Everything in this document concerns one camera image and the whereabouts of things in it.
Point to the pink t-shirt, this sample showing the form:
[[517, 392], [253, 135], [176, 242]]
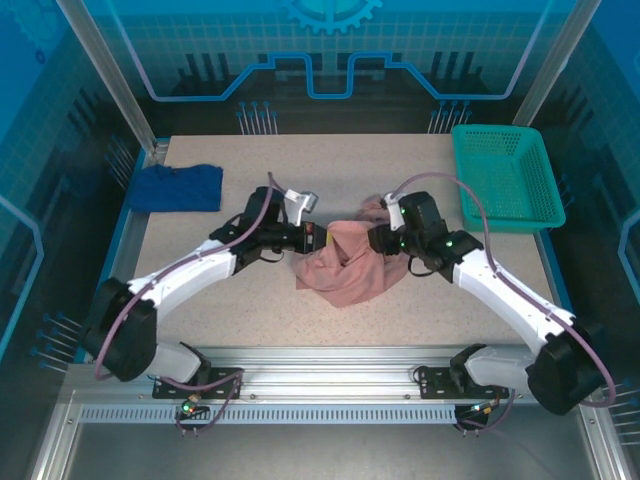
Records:
[[350, 280]]

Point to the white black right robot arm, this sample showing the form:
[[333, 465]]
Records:
[[500, 290]]

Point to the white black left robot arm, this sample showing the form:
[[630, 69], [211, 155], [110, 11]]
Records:
[[190, 270]]

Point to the folded blue t-shirt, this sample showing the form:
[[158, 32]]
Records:
[[170, 190]]

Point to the green plastic basket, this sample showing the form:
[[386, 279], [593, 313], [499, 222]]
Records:
[[520, 175]]

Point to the small circuit board with LEDs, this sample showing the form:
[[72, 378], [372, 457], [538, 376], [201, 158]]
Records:
[[482, 407], [189, 409]]

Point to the aluminium mounting rail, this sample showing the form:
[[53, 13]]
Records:
[[325, 372]]

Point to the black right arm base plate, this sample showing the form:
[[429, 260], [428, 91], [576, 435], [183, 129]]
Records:
[[435, 385]]

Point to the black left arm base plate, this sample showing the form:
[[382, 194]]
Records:
[[225, 380]]

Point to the aluminium frame post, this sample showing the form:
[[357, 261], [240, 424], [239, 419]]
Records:
[[549, 75], [111, 75]]

